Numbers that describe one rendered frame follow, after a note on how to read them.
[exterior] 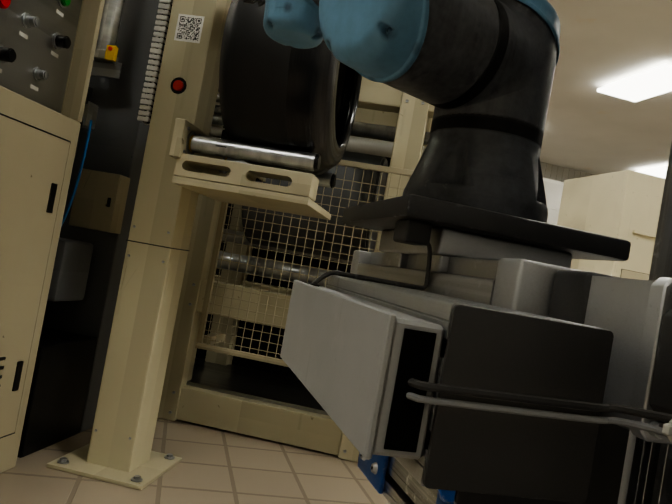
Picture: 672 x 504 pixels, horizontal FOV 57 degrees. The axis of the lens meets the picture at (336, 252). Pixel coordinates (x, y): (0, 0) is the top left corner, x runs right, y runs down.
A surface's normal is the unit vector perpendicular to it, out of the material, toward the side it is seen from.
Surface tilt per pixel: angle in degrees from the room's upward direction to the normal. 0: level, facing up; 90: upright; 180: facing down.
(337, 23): 98
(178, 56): 90
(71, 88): 90
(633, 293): 90
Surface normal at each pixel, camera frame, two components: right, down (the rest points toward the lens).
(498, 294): -0.95, -0.18
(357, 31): -0.78, -0.04
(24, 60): 0.97, 0.17
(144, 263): -0.14, -0.05
